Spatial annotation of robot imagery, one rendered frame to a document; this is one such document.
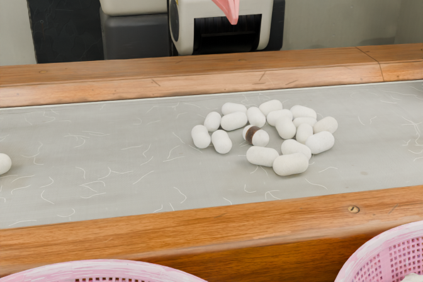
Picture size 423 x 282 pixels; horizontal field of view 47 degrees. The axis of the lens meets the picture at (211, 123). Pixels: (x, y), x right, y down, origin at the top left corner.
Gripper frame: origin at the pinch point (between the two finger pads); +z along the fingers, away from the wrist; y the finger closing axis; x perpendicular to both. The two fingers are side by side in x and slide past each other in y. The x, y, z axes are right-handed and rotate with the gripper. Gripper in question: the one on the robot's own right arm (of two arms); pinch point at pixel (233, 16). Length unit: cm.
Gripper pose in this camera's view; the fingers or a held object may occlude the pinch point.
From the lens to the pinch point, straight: 64.2
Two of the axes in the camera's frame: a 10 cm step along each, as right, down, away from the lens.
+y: 9.8, -0.8, 1.6
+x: -1.2, 4.1, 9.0
